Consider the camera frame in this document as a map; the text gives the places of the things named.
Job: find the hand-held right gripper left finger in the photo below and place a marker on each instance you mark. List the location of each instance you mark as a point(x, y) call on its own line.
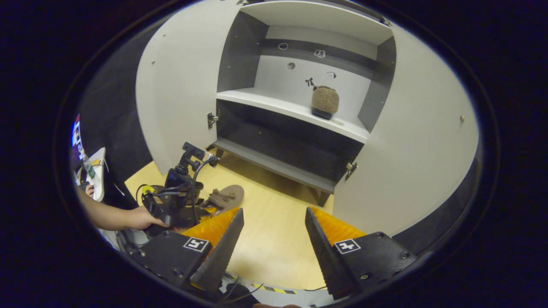
point(220, 252)

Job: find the white shoe cabinet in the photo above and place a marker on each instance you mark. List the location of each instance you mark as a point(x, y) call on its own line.
point(278, 141)

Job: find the brown suede shoe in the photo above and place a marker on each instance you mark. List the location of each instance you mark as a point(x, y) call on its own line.
point(227, 196)
point(325, 99)

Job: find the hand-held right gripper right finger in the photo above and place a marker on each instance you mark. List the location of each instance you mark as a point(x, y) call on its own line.
point(325, 252)

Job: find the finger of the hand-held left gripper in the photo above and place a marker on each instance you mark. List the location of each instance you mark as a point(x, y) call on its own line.
point(209, 210)

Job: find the white shoe cabinet door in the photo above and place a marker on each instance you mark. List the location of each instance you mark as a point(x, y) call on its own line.
point(411, 137)
point(184, 85)

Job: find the white side table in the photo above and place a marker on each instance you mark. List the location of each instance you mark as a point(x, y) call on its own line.
point(99, 171)

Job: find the colourful wall poster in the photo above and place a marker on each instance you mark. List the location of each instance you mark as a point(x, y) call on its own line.
point(76, 132)

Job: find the yellow black floor tape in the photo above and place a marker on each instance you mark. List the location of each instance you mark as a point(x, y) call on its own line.
point(274, 289)

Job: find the clear bottle green label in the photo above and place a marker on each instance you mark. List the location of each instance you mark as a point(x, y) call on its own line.
point(88, 167)

